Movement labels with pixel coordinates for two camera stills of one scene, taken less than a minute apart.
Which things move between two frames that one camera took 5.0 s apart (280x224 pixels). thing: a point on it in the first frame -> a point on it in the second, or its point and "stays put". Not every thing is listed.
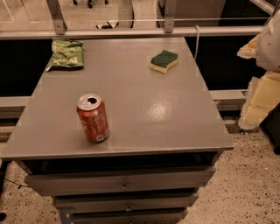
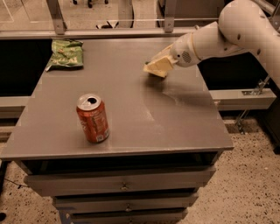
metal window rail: [112, 34] stays put
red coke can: [94, 117] stays put
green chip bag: [66, 52] stays put
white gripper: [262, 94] -> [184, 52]
